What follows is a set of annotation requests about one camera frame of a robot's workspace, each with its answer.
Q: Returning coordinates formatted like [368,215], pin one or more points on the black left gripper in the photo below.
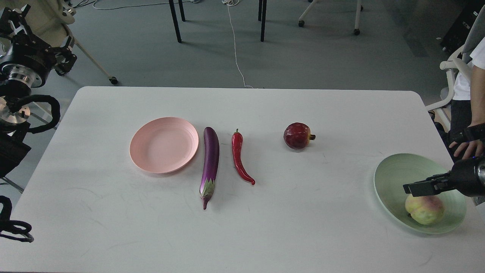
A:
[29,59]

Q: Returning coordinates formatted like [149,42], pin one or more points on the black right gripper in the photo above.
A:
[466,176]

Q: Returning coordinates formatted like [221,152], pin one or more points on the green pink peach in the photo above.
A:
[425,210]

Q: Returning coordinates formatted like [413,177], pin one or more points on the red pomegranate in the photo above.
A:
[297,136]

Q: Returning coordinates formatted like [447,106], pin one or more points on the red chili pepper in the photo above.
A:
[237,141]

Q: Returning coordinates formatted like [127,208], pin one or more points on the purple eggplant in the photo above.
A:
[211,163]

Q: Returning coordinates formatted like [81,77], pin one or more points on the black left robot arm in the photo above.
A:
[14,123]

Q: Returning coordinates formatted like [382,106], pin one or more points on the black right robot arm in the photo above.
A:
[482,178]

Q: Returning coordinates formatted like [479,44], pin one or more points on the person's hand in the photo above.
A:
[468,142]

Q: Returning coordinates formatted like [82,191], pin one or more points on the green plate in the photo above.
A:
[399,169]

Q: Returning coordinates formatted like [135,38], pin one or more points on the black table legs left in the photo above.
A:
[175,18]

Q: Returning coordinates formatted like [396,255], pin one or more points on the black table legs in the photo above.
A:
[262,8]
[175,18]

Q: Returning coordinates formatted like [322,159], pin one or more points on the pink plate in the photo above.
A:
[164,145]

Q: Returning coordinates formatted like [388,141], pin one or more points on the white rolling chair base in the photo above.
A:
[349,16]

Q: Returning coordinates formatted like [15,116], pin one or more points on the black table legs right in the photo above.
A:
[262,8]

